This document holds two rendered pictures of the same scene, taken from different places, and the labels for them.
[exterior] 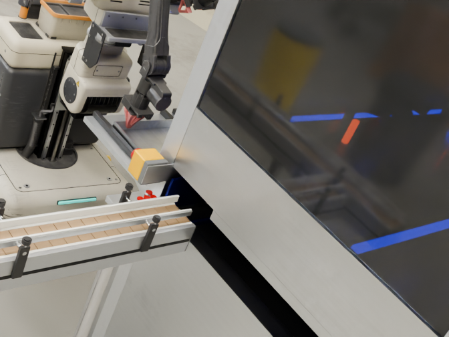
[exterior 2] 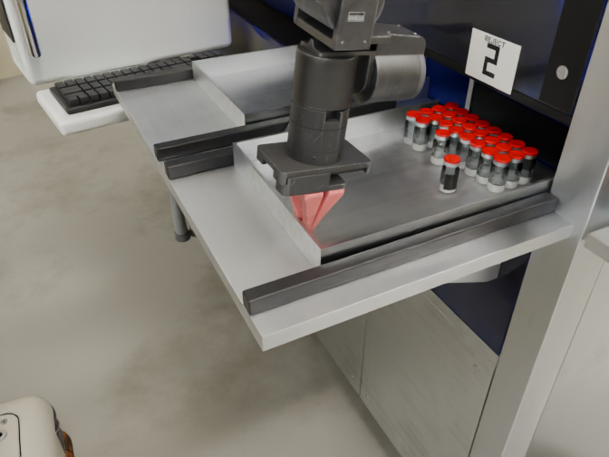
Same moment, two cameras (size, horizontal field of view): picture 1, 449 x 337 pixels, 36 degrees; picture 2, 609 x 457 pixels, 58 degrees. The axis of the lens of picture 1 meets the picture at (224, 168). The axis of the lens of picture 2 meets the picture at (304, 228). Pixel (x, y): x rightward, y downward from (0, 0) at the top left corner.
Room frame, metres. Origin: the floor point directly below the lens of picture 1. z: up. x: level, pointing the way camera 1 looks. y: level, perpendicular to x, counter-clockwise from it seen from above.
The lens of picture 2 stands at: (1.79, 0.80, 1.26)
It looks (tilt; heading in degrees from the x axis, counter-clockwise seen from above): 36 degrees down; 295
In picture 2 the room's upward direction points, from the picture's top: straight up
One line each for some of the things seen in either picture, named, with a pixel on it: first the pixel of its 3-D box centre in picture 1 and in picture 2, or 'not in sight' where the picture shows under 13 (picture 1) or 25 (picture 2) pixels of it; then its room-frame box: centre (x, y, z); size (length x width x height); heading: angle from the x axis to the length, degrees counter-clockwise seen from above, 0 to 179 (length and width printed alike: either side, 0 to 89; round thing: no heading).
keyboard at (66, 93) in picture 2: not in sight; (151, 77); (2.58, -0.13, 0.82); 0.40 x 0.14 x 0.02; 59
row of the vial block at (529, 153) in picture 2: not in sight; (484, 140); (1.85, 0.06, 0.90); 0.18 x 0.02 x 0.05; 141
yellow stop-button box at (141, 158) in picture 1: (147, 166); not in sight; (1.65, 0.20, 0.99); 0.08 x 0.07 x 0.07; 51
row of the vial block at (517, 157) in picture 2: not in sight; (471, 144); (1.86, 0.07, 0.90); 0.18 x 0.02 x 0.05; 141
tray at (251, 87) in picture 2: not in sight; (306, 78); (2.18, -0.08, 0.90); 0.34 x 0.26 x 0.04; 51
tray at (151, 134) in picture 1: (172, 153); (390, 170); (1.95, 0.18, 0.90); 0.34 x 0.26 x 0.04; 51
